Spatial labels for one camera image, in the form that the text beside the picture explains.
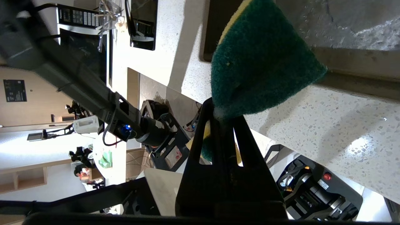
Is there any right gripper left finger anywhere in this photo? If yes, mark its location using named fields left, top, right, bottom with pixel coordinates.
left=176, top=97, right=226, bottom=217

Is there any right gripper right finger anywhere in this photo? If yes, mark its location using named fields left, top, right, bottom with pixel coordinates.
left=223, top=115, right=288, bottom=218

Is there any green and yellow sponge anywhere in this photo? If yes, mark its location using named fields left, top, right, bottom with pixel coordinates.
left=200, top=0, right=328, bottom=163

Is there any stainless steel sink basin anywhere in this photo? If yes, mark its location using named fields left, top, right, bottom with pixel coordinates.
left=200, top=0, right=400, bottom=101

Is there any grey device with black rim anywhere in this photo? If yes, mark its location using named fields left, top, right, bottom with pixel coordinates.
left=266, top=144, right=364, bottom=222

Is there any green plastic bag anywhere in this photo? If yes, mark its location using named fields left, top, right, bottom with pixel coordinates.
left=98, top=150, right=113, bottom=169

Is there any white boxy device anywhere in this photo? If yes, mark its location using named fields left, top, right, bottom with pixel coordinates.
left=72, top=115, right=101, bottom=135

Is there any black induction cooktop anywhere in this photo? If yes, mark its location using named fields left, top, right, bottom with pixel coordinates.
left=129, top=0, right=158, bottom=51

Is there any light wooden shelf unit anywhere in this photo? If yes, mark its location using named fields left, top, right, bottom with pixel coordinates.
left=0, top=159, right=73, bottom=193

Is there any black robot torso frame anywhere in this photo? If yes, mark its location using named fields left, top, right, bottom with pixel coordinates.
left=139, top=99, right=202, bottom=172

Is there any black wall sign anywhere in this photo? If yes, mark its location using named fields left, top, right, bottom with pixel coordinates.
left=3, top=79, right=27, bottom=102

